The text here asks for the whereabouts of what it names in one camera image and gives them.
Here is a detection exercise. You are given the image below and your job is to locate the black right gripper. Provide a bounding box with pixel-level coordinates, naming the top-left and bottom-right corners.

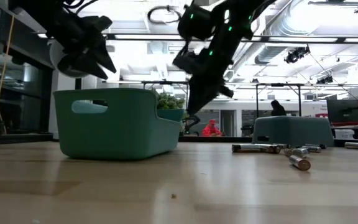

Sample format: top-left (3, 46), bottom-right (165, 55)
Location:
top-left (172, 46), bottom-right (235, 116)

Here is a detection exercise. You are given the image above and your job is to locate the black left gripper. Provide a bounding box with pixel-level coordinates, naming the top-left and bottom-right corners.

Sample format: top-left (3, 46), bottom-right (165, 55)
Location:
top-left (44, 14), bottom-right (117, 81)

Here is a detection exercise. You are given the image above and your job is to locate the teal plastic bin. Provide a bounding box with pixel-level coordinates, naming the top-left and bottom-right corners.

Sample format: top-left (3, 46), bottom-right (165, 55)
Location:
top-left (53, 87), bottom-right (185, 161)

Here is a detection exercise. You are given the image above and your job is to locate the person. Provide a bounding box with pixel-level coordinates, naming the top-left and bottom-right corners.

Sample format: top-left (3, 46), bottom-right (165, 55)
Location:
top-left (201, 118), bottom-right (224, 138)
top-left (270, 99), bottom-right (287, 118)

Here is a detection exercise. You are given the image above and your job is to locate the green potted plant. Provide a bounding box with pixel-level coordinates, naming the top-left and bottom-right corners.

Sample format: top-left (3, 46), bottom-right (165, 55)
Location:
top-left (152, 88), bottom-right (190, 133)

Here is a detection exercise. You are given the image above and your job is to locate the grey-green plastic bin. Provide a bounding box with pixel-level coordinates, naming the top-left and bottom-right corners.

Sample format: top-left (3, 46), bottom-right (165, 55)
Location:
top-left (251, 116), bottom-right (336, 148)

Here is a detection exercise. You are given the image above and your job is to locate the black ceiling spotlight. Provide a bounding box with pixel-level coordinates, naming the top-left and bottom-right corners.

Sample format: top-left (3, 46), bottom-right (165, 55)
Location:
top-left (316, 75), bottom-right (334, 85)
top-left (284, 45), bottom-right (311, 65)

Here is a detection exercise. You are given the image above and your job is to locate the black computer monitor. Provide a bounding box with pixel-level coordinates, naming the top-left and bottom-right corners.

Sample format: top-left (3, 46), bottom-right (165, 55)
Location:
top-left (326, 98), bottom-right (358, 124)

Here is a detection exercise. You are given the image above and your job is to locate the white plastic container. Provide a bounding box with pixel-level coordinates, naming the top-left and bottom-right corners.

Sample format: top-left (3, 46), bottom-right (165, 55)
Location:
top-left (334, 129), bottom-right (356, 140)

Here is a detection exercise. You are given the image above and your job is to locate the black table edge rail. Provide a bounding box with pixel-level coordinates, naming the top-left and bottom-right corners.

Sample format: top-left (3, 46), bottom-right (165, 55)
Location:
top-left (0, 133), bottom-right (358, 148)

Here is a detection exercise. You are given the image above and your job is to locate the silver ventilation duct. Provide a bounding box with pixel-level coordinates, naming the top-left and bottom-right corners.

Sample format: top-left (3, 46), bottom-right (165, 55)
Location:
top-left (254, 45), bottom-right (289, 65)

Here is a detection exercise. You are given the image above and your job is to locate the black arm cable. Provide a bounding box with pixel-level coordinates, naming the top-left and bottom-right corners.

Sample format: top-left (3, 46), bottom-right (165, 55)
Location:
top-left (147, 4), bottom-right (183, 26)

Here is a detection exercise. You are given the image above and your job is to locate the black ceiling rail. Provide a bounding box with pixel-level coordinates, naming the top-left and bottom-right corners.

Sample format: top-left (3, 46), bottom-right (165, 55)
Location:
top-left (104, 32), bottom-right (358, 44)

